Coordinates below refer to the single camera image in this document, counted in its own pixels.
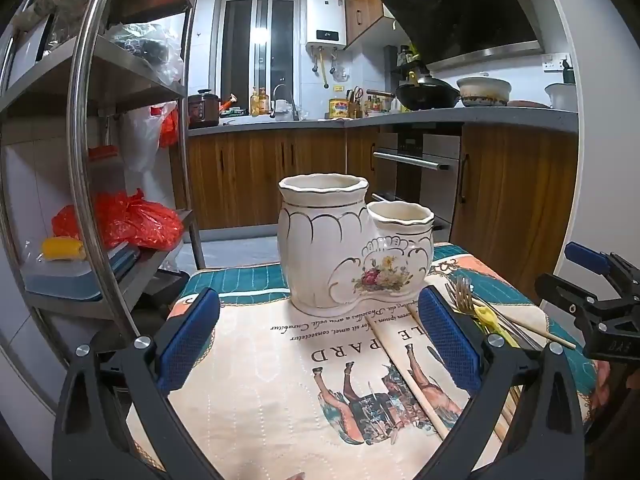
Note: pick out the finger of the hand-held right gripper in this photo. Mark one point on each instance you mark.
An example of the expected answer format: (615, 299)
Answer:
(587, 256)
(565, 295)

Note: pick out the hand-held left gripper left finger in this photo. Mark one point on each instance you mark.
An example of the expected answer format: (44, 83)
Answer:
(192, 340)

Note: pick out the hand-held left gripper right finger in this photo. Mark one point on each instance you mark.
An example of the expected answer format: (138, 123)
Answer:
(450, 345)

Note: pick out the yellow tulip-top plastic spoon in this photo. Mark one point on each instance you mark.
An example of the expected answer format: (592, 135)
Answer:
(487, 317)

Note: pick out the wooden chopstick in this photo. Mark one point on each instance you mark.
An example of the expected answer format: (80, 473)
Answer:
(509, 412)
(530, 329)

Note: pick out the white floral ceramic cutlery holder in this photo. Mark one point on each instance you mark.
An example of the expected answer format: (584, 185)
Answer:
(320, 240)

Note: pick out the printed tablecloth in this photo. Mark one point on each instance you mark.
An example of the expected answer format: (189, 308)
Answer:
(270, 370)

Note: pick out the wooden base cabinets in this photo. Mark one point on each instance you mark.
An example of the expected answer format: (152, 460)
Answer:
(515, 200)

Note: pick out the large red plastic bag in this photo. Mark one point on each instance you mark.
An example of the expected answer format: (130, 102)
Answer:
(135, 217)

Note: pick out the blue-grey storage box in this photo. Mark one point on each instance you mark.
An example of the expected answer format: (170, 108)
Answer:
(70, 280)

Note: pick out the yellow packet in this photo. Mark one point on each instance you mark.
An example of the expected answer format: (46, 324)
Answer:
(62, 249)

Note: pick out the built-in steel oven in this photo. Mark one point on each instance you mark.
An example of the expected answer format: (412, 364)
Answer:
(425, 170)

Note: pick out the white ceramic pot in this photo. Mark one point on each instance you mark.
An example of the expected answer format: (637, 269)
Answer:
(482, 91)

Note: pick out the red-lidded container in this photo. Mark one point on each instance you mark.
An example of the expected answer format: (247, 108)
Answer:
(104, 152)

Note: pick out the hanging red plastic bag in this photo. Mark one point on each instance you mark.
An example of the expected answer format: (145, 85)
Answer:
(170, 130)

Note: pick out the white plastic bag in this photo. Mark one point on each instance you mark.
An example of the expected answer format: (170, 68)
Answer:
(140, 135)

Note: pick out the black wok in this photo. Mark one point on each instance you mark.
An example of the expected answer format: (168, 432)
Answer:
(427, 95)

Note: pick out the dark red rice cooker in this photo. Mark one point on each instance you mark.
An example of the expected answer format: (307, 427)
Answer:
(202, 109)

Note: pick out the grey kitchen countertop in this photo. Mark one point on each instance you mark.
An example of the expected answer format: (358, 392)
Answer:
(400, 119)

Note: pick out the cooking oil bottle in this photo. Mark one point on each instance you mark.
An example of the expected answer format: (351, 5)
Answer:
(260, 102)

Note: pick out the row of condiment bottles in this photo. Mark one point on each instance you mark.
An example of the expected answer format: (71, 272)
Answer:
(380, 104)

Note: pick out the steel shelf rack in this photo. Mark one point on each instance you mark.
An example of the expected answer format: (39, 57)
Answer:
(80, 110)

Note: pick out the steel faucet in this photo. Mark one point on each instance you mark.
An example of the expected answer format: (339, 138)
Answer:
(285, 97)

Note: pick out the yellow tin can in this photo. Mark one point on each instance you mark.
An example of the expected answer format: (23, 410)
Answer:
(338, 109)

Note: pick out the black spice rack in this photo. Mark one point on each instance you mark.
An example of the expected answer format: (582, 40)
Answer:
(400, 62)

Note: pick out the black range hood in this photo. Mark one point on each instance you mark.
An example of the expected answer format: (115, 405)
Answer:
(460, 10)

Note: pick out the window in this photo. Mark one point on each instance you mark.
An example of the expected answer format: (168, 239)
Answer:
(260, 55)

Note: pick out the clear plastic bag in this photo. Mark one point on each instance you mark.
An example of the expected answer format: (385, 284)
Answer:
(150, 47)

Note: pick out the white water heater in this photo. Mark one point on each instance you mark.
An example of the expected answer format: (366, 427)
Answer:
(326, 20)

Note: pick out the white wall socket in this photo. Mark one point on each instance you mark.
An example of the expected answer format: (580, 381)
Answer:
(555, 62)

